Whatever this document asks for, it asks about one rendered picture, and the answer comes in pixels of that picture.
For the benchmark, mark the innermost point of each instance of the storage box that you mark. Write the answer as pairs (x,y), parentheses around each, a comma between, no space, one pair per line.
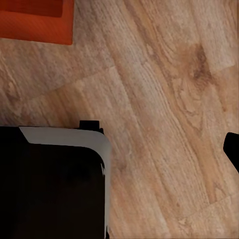
(48,21)

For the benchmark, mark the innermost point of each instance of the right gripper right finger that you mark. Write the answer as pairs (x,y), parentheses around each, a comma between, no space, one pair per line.
(231,148)

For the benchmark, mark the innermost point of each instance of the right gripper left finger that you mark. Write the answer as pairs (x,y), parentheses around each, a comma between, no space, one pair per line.
(12,148)

